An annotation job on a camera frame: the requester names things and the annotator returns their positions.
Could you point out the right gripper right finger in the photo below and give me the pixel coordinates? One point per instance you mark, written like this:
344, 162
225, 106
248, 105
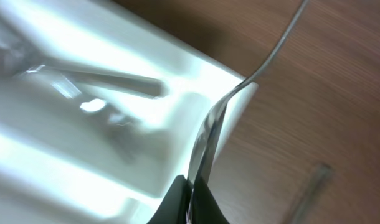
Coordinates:
205, 209

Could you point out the white plastic cutlery tray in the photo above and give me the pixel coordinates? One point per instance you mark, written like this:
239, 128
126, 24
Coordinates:
112, 157

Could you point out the steel fork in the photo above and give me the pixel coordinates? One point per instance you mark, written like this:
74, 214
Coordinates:
68, 81

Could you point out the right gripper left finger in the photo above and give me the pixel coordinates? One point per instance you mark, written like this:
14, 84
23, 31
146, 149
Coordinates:
174, 206

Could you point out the steel spoon blue-tinted handle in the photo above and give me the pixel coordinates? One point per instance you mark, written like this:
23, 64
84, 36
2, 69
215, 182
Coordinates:
304, 202

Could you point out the steel spoon sideways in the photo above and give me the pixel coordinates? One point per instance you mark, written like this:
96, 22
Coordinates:
209, 133

